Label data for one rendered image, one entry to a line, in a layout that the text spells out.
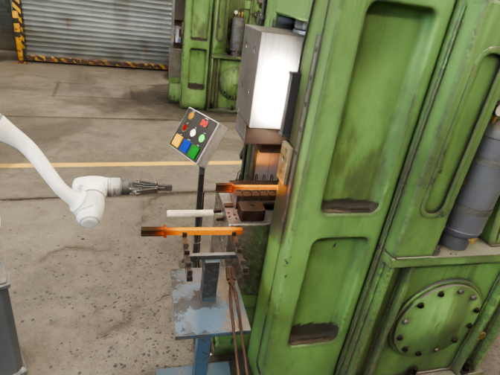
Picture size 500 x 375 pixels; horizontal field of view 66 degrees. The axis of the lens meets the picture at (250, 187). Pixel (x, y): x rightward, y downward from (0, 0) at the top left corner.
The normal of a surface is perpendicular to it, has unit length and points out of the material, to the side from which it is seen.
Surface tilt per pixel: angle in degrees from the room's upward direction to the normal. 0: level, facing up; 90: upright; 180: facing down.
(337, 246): 90
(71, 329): 0
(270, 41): 90
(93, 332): 0
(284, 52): 90
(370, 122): 89
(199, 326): 0
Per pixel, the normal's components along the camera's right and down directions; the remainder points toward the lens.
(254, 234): 0.24, 0.47
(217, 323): 0.13, -0.89
